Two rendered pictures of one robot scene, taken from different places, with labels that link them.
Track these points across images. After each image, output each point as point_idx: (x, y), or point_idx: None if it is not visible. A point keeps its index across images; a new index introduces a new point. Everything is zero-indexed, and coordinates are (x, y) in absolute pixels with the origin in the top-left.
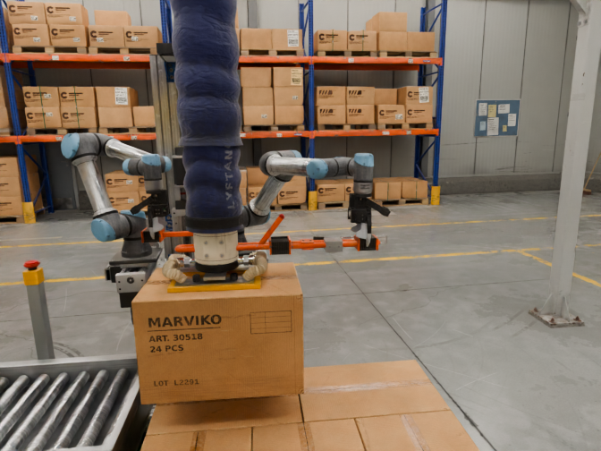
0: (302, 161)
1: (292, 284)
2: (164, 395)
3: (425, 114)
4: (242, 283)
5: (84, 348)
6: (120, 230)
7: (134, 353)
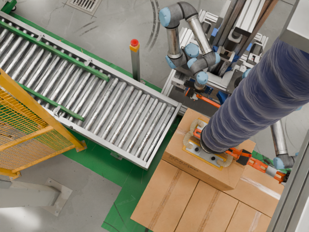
0: (278, 148)
1: (237, 174)
2: (170, 162)
3: None
4: (214, 165)
5: (161, 1)
6: (180, 65)
7: (185, 23)
